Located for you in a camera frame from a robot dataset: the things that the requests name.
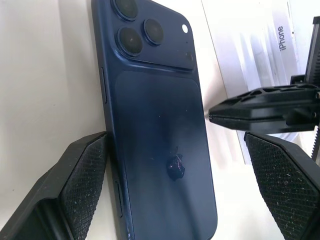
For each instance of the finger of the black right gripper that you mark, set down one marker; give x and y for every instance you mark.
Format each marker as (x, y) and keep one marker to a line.
(270, 105)
(255, 124)

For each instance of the dark blue smartphone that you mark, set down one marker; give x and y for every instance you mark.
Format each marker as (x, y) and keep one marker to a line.
(160, 120)

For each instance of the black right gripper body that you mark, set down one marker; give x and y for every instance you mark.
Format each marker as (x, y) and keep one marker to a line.
(314, 55)

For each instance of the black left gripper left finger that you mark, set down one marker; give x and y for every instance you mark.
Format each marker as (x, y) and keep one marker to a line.
(62, 185)

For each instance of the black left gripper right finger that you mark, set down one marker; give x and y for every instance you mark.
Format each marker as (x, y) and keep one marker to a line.
(287, 185)

